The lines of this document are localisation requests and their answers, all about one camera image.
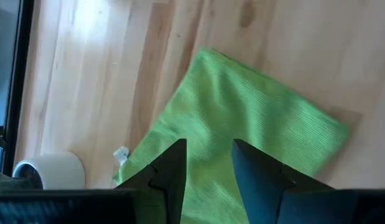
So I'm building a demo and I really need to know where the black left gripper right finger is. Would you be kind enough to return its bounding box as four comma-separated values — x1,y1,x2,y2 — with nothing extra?
232,138,385,224

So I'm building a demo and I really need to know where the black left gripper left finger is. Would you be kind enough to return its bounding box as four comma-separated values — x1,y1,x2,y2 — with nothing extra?
0,138,188,224

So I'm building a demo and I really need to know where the green microfiber towel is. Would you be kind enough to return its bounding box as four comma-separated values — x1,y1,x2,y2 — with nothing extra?
113,46,351,224

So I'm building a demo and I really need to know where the green plant in white pot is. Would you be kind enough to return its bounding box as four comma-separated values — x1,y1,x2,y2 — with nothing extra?
0,151,87,191

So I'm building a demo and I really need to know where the black aluminium table frame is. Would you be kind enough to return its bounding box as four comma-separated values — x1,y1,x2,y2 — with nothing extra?
1,0,36,177

